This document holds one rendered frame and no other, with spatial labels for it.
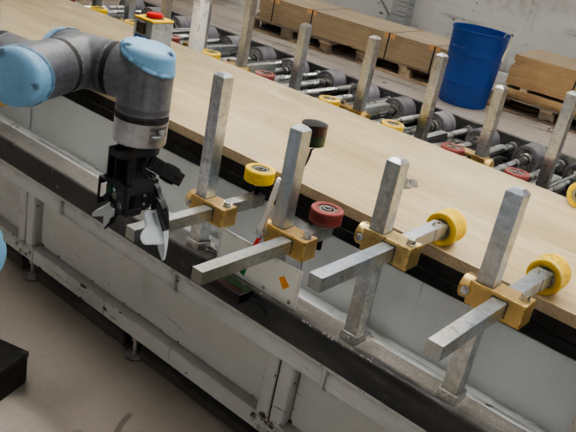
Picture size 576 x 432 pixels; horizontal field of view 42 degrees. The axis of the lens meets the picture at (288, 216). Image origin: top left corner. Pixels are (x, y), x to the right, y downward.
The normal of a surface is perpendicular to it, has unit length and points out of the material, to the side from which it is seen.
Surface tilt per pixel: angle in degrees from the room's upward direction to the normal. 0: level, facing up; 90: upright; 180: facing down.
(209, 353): 90
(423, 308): 90
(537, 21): 90
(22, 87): 90
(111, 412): 0
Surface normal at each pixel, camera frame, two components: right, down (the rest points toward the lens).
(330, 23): -0.58, 0.22
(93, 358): 0.18, -0.90
